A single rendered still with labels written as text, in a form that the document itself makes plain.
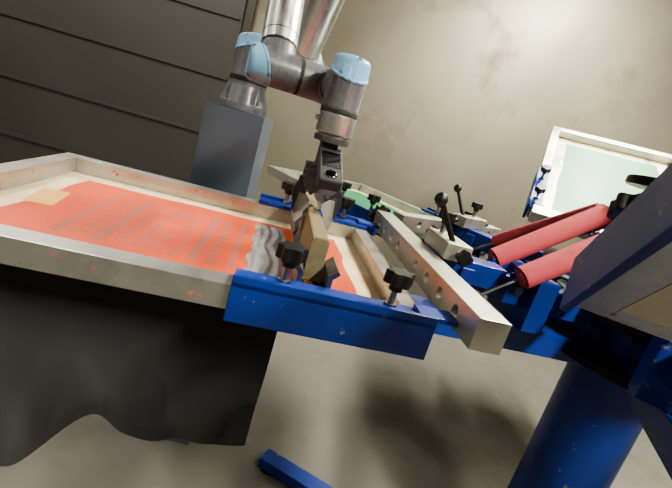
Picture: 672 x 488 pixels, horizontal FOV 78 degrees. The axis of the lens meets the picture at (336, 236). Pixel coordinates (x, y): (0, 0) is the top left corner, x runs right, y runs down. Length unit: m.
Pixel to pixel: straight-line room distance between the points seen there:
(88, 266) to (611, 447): 1.18
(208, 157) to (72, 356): 0.74
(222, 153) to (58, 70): 2.92
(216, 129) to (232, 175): 0.14
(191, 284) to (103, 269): 0.11
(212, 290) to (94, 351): 0.25
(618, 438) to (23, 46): 4.29
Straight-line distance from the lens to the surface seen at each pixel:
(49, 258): 0.64
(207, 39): 3.65
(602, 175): 2.28
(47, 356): 0.80
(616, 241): 0.44
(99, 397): 0.84
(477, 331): 0.61
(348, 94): 0.82
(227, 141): 1.31
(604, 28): 4.09
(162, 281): 0.60
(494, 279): 0.97
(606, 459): 1.31
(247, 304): 0.58
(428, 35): 3.62
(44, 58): 4.19
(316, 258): 0.66
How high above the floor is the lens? 1.23
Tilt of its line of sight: 14 degrees down
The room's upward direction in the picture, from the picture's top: 16 degrees clockwise
